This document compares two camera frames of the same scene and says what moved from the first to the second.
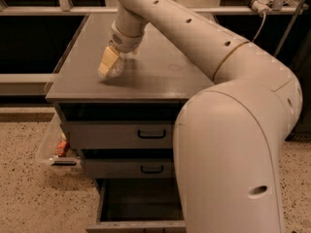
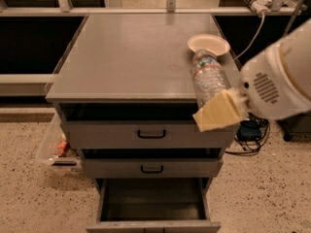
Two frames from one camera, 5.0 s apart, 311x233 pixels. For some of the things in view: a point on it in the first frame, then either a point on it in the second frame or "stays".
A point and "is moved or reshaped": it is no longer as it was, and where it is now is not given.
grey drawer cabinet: [119, 89] stays
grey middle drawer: [128, 168] stays
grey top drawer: [120, 134] stays
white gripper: [125, 42] -> [266, 82]
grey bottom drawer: [138, 205] stays
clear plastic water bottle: [118, 66] is moved or reshaped
